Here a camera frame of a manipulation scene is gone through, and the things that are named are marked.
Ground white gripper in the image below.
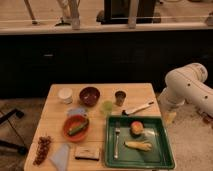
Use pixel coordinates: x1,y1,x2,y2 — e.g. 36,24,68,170
157,87,182,124

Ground yellow banana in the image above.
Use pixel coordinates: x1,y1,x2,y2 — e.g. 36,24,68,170
124,141,152,151

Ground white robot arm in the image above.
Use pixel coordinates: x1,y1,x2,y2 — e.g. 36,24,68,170
158,63,213,125

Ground purple bowl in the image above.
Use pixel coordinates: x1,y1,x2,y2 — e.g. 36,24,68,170
79,87,100,107

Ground orange bowl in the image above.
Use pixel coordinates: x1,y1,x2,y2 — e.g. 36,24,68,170
62,115,90,142

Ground green plastic tray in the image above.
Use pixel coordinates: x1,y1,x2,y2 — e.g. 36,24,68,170
104,116,175,170

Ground red yellow apple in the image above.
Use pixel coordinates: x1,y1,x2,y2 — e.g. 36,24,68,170
130,121,144,135

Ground dark metal cup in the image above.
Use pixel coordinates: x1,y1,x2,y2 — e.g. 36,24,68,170
115,91,126,106

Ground silver fork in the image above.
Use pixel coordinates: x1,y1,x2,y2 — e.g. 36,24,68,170
114,122,120,159

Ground green cucumber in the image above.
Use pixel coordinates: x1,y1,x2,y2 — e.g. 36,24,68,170
68,120,89,136

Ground brown wooden block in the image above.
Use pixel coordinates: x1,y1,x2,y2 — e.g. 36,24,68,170
74,146,100,161

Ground wooden table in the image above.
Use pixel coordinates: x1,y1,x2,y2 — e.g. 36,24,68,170
24,83,162,171

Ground white cup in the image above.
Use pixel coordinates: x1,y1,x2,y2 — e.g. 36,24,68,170
58,88,73,104

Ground light blue cloth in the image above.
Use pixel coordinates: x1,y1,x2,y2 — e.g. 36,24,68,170
50,144,70,171

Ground red grape bunch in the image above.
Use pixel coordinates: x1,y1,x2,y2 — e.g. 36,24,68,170
33,136,51,165

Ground dark cabinet counter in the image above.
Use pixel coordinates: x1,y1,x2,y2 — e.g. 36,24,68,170
0,30,213,98

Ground black stand legs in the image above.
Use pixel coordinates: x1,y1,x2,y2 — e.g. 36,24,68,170
0,108,29,156

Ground white handled knife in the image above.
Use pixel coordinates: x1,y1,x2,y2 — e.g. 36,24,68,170
122,101,154,116

